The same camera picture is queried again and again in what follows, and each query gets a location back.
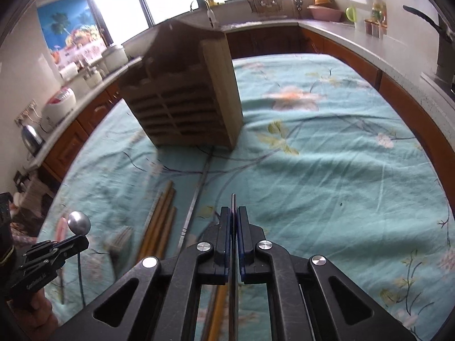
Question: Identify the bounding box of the steel spoon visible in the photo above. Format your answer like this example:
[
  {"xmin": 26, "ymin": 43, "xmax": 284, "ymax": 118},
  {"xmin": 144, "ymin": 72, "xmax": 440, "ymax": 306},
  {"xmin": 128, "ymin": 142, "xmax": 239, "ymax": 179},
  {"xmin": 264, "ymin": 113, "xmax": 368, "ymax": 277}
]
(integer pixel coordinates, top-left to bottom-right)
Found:
[{"xmin": 67, "ymin": 211, "xmax": 91, "ymax": 308}]

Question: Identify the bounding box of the wooden chopstick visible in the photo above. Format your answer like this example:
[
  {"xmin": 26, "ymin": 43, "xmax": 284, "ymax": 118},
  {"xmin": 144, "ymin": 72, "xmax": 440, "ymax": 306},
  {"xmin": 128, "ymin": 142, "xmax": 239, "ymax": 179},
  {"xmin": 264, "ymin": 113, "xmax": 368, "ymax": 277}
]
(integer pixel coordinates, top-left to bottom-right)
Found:
[
  {"xmin": 154, "ymin": 206, "xmax": 177, "ymax": 259},
  {"xmin": 145, "ymin": 187, "xmax": 175, "ymax": 256},
  {"xmin": 136, "ymin": 180, "xmax": 173, "ymax": 263}
]

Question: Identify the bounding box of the kitchen faucet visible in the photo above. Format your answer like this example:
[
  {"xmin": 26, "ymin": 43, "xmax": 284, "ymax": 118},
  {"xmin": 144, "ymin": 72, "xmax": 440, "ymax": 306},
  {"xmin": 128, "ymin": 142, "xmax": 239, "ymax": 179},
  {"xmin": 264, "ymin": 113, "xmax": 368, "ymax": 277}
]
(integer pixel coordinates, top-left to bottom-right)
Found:
[{"xmin": 196, "ymin": 0, "xmax": 220, "ymax": 29}]

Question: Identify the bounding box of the left hand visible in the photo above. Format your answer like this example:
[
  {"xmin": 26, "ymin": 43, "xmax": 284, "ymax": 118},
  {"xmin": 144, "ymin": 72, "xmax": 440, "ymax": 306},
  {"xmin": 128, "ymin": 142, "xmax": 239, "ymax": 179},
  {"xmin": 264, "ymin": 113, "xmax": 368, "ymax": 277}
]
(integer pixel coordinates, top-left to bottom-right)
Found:
[{"xmin": 9, "ymin": 289, "xmax": 59, "ymax": 340}]

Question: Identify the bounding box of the long steel utensil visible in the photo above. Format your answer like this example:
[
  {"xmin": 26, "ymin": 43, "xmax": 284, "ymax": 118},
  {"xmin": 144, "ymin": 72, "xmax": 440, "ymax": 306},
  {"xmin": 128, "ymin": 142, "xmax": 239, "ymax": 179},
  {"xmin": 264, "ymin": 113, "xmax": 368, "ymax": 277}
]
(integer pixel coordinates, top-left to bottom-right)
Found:
[{"xmin": 175, "ymin": 148, "xmax": 214, "ymax": 254}]

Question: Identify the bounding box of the teal floral tablecloth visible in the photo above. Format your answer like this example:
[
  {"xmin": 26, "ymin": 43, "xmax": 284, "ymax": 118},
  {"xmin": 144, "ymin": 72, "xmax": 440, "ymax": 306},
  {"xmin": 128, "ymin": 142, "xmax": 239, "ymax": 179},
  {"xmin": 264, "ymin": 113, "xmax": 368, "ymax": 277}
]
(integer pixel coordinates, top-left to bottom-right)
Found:
[{"xmin": 39, "ymin": 54, "xmax": 454, "ymax": 340}]

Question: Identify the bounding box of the steel kettle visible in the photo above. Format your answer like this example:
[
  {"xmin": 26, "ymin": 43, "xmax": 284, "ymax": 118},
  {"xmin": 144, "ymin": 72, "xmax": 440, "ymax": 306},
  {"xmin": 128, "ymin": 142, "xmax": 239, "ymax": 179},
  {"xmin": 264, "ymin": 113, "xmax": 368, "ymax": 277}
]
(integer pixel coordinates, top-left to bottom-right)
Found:
[{"xmin": 21, "ymin": 124, "xmax": 45, "ymax": 157}]

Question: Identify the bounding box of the white rice cooker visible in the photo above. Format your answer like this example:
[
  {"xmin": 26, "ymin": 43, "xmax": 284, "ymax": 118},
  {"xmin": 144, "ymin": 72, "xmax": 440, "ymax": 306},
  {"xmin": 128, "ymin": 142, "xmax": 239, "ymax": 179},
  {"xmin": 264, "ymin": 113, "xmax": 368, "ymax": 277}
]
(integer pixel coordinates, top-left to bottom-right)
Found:
[{"xmin": 40, "ymin": 87, "xmax": 76, "ymax": 130}]

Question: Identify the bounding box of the wooden utensil holder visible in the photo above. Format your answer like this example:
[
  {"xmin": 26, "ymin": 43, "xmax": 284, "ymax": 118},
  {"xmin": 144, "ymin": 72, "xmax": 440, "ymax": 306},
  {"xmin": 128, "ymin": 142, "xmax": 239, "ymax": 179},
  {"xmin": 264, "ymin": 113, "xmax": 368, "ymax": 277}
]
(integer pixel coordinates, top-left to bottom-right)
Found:
[{"xmin": 119, "ymin": 19, "xmax": 243, "ymax": 149}]

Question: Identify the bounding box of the white pot with lid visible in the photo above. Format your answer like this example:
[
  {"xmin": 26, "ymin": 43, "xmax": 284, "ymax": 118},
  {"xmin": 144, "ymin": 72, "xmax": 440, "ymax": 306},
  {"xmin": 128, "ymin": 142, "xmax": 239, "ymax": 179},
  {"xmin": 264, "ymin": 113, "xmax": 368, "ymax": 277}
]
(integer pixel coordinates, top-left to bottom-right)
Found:
[{"xmin": 102, "ymin": 44, "xmax": 129, "ymax": 72}]

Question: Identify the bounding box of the pink bowl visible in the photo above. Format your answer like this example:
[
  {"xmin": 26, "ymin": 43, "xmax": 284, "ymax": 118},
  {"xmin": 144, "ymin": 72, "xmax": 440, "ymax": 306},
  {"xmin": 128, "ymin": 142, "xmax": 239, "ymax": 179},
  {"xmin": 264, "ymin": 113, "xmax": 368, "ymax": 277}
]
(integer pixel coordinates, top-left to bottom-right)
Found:
[{"xmin": 307, "ymin": 5, "xmax": 342, "ymax": 22}]

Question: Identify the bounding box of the black wok pan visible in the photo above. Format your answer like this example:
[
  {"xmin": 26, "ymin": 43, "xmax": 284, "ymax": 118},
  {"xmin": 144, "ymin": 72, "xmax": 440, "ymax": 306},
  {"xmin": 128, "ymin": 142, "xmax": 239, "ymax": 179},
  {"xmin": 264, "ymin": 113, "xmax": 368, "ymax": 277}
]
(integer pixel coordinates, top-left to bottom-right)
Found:
[{"xmin": 402, "ymin": 5, "xmax": 455, "ymax": 93}]

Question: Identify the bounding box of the tropical wall poster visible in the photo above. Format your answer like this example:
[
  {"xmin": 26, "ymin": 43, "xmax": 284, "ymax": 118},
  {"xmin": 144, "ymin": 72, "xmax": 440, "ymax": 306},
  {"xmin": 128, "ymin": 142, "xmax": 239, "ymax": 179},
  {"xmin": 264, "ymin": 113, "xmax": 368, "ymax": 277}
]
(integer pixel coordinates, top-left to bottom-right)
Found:
[{"xmin": 37, "ymin": 0, "xmax": 106, "ymax": 70}]

